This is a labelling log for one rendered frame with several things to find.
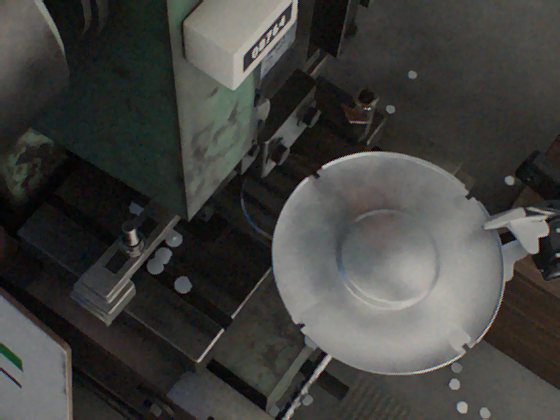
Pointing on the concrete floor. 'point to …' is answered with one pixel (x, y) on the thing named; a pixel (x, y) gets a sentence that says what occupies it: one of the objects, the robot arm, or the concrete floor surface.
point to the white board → (32, 367)
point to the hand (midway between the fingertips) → (472, 237)
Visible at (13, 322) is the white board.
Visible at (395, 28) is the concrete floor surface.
